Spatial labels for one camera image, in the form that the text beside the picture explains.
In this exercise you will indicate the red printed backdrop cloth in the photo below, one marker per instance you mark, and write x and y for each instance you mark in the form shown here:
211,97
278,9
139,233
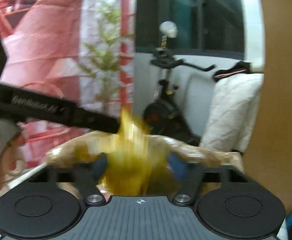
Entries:
76,50

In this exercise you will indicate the black exercise bike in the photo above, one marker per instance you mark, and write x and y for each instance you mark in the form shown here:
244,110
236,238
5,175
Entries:
163,116

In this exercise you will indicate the white plastic bag on bike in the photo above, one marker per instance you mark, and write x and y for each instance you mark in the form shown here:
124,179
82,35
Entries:
168,29

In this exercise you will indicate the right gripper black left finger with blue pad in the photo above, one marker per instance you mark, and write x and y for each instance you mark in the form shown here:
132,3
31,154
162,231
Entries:
84,176

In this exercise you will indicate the white quilted blanket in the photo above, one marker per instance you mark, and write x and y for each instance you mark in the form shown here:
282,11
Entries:
233,113

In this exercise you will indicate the gloved hand holding gripper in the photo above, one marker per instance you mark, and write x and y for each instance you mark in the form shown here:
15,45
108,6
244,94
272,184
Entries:
12,162

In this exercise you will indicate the yellow snack packet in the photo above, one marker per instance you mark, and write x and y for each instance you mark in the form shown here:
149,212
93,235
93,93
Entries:
136,166

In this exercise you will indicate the wooden headboard panel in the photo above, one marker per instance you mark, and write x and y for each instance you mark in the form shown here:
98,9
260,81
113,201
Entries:
268,158

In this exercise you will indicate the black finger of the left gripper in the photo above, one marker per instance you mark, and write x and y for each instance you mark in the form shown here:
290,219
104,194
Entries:
95,121

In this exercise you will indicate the taped brown cardboard box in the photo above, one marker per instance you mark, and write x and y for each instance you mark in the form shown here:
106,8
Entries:
85,149

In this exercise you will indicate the dark window frame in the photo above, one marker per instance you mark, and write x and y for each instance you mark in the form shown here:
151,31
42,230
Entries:
204,27

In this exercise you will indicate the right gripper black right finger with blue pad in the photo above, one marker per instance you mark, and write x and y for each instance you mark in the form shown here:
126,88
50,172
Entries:
192,175

